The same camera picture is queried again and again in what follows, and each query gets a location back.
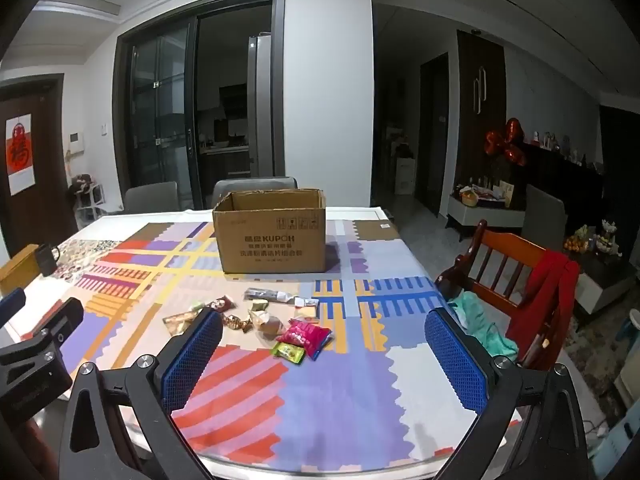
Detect green snack packet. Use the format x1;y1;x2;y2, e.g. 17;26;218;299
271;341;307;365

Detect white coffee table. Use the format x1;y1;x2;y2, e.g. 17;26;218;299
565;247;640;318

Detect dark tall cabinet door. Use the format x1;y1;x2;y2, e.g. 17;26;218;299
456;30;506;201

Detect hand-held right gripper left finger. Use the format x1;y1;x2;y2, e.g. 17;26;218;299
55;306;224;480

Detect red white door poster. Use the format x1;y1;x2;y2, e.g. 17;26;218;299
5;114;33;196

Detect dark silver stick packet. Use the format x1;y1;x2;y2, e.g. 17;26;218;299
243;287;296;306

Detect brown twisted candy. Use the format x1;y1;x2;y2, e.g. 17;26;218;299
223;312;253;333

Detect pink snack packet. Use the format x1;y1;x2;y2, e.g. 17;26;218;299
275;317;333;360

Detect orange gold snack packet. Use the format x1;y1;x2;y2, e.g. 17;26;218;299
163;310;201;337

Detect teal cloth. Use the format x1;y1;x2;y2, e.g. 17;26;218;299
447;292;518;361

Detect dark brown door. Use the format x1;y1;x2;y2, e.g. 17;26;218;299
0;74;71;256

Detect red wooden chair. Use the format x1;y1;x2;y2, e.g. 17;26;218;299
435;219;581;371

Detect white shoe rack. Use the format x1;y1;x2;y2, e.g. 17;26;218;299
70;174;106;231

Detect red garment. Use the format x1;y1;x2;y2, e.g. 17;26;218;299
506;250;581;371

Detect grey refrigerator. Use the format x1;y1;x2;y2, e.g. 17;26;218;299
247;33;273;178

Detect brown cardboard box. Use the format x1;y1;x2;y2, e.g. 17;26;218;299
212;188;327;274

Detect red foil balloons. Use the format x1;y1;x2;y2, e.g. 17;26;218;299
484;117;528;168

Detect colourful printed tablecloth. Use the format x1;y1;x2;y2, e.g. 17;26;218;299
15;208;521;476

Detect black framed sliding glass door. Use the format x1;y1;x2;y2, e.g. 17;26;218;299
114;0;287;211

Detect black mug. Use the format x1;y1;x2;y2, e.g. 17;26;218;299
35;243;61;277

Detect white low side table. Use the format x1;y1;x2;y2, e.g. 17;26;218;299
446;192;527;241

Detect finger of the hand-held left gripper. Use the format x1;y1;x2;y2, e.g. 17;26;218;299
0;287;27;327
0;297;85;367

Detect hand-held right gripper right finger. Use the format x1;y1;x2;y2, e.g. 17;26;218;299
424;306;593;480

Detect dark sideboard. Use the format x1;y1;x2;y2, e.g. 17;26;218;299
520;142;621;241

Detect grey dining chair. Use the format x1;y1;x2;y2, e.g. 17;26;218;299
123;181;179;214
520;185;566;251
212;176;299;208

